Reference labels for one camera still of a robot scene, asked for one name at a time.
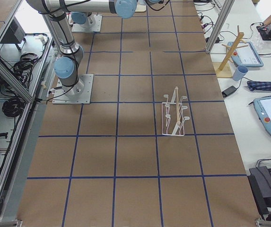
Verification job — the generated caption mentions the blue cup on desk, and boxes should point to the blue cup on desk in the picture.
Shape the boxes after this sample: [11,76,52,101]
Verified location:
[232,65,248,81]

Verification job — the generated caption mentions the wooden mug tree stand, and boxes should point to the wooden mug tree stand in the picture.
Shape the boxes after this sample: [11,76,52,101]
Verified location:
[213,26,248,78]

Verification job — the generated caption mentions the black power adapter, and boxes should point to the black power adapter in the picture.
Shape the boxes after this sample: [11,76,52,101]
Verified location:
[221,86,237,98]

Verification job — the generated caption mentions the far teach pendant tablet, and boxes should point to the far teach pendant tablet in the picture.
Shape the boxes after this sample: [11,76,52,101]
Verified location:
[231,42,264,68]

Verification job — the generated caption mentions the plaid blue pencil case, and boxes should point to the plaid blue pencil case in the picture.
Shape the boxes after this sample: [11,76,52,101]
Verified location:
[247,81,271,91]

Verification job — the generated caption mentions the white wire cup rack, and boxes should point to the white wire cup rack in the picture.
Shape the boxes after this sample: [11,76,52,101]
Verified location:
[161,86,190,137]

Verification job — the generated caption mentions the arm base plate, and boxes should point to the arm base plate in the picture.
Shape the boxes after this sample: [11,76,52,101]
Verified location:
[52,74,94,105]

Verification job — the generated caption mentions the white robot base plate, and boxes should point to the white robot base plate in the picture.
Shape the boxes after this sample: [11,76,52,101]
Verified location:
[72,14,103,33]

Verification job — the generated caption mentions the aluminium frame post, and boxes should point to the aluminium frame post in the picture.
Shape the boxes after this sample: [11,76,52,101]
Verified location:
[206,0,235,54]

